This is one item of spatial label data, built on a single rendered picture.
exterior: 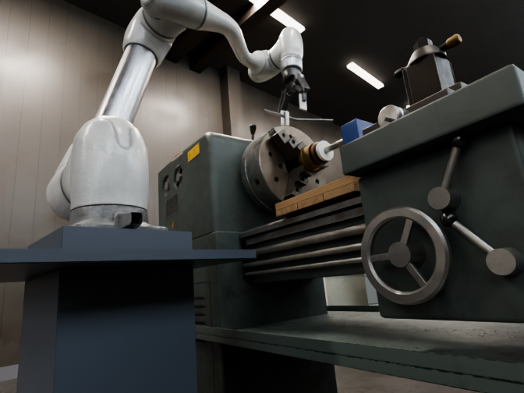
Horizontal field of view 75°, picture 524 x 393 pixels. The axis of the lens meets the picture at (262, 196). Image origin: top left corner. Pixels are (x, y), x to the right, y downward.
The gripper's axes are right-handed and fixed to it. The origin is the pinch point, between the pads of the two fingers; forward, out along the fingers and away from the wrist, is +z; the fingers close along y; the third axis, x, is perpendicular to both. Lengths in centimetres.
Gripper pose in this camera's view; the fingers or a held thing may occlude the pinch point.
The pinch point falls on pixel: (293, 115)
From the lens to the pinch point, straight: 140.4
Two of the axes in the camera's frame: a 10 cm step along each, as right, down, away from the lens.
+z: 0.1, 9.5, -3.0
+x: -8.8, -1.3, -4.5
